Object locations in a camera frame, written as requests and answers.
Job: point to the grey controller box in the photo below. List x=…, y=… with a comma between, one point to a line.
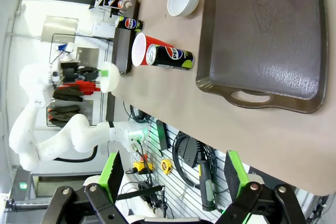
x=23, y=184

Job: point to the red plastic cup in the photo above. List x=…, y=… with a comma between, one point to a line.
x=139, y=49

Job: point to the white slotted aluminium panel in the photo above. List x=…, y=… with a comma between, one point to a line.
x=170, y=190

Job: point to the black Pepsi can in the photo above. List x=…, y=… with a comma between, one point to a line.
x=173, y=57
x=130, y=23

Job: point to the yellow emergency stop box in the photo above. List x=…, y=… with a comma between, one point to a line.
x=141, y=166

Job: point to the small white box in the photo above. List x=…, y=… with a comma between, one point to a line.
x=102, y=30

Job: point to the grey metal plate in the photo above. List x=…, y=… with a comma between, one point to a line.
x=59, y=28

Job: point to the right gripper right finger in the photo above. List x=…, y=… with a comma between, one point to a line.
x=236, y=179

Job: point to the brown plastic serving tray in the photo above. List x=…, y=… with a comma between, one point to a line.
x=123, y=45
x=262, y=37

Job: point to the black power adapter box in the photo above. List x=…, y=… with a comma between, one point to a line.
x=189, y=151

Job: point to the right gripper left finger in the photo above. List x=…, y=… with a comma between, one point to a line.
x=111, y=179

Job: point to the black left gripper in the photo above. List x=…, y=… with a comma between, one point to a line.
x=69, y=74

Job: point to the black metal rod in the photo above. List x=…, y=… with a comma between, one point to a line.
x=141, y=192

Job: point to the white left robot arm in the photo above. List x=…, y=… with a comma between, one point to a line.
x=78, y=132

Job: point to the yellow tape measure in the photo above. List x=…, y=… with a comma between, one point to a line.
x=166, y=166

